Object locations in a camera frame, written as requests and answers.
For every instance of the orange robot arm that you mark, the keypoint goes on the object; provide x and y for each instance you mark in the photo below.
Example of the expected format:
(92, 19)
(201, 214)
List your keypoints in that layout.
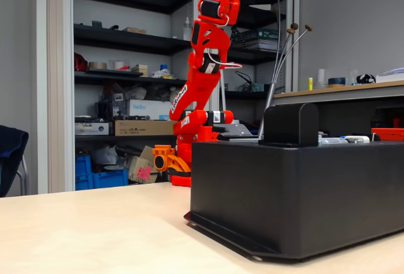
(170, 160)

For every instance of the dark blue tape roll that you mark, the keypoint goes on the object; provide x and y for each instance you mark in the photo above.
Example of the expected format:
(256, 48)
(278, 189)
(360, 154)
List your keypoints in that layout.
(336, 82)

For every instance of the black white headset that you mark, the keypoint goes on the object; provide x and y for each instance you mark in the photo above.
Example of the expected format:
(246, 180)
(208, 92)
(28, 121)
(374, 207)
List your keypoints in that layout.
(366, 79)

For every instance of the flat brown box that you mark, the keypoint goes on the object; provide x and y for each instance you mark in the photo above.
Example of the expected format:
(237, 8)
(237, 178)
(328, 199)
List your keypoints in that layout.
(134, 30)

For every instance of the metal chair frame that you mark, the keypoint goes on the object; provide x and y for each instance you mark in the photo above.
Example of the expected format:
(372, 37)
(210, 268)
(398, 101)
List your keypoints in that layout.
(24, 176)

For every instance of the white crumpled cloth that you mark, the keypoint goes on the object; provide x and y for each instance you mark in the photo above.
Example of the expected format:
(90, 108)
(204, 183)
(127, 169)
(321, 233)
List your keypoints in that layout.
(162, 73)

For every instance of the metal coat stand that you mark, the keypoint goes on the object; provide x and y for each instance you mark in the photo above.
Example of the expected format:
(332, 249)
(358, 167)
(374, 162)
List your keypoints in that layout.
(270, 95)

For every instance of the grey hinged door plate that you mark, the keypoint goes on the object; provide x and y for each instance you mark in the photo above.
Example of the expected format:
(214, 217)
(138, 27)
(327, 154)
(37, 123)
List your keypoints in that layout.
(243, 140)

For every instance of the black task board box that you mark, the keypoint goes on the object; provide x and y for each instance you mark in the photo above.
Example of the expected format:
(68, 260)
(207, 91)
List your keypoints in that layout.
(284, 198)

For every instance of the clear plastic bottle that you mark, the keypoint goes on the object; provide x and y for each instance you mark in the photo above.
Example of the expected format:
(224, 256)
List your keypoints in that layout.
(187, 31)

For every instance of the cardboard box pink sticker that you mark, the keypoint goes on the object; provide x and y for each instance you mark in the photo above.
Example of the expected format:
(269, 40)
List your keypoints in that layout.
(139, 163)

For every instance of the wooden top desk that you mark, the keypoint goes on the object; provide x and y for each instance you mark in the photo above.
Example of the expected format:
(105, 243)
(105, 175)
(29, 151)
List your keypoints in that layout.
(347, 95)

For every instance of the grey box round sticker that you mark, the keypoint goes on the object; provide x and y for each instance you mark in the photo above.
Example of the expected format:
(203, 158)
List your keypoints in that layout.
(91, 128)

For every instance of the beige tape roll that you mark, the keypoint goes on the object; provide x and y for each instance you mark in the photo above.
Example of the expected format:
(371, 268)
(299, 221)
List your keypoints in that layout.
(98, 65)

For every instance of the yellow glue stick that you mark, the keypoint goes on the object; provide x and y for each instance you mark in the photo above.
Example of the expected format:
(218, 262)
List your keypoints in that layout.
(310, 84)

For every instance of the blue plastic crate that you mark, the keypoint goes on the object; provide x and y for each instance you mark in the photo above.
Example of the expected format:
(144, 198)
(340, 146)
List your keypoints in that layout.
(82, 165)
(110, 177)

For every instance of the white black probe plug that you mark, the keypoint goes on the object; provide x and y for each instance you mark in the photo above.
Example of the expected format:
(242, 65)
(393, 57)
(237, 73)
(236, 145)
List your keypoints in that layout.
(356, 139)

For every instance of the small wooden box stack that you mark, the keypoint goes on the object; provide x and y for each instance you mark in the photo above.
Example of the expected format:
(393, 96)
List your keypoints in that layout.
(140, 69)

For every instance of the red display module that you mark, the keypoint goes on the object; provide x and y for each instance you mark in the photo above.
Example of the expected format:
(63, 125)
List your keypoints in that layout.
(388, 134)

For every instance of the white Weller box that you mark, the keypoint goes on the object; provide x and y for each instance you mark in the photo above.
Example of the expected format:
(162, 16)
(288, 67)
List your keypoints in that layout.
(148, 108)

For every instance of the red robot arm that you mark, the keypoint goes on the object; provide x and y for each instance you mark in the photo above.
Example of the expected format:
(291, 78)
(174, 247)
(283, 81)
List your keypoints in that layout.
(195, 91)

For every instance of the clear tape roll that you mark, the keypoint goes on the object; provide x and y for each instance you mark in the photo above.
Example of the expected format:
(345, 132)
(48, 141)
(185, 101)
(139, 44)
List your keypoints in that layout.
(118, 65)

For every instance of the black rounded probe holder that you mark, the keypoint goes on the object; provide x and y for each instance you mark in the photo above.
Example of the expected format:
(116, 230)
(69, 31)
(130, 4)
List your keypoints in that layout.
(290, 125)

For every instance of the grey metal shelf cabinet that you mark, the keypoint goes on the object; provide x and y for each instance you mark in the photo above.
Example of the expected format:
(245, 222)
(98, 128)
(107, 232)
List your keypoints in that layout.
(252, 15)
(132, 38)

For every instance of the red shiny object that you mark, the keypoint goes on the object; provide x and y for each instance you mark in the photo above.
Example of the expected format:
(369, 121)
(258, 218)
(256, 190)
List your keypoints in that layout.
(80, 64)

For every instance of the long brown cardboard box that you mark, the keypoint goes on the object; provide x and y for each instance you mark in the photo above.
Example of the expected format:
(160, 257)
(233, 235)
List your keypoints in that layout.
(142, 127)

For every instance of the green cardboard box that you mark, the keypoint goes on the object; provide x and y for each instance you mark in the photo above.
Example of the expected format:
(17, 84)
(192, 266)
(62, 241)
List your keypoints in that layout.
(262, 34)

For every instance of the dark blue chair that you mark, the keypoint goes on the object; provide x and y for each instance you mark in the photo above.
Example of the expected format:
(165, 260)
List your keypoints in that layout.
(9, 147)

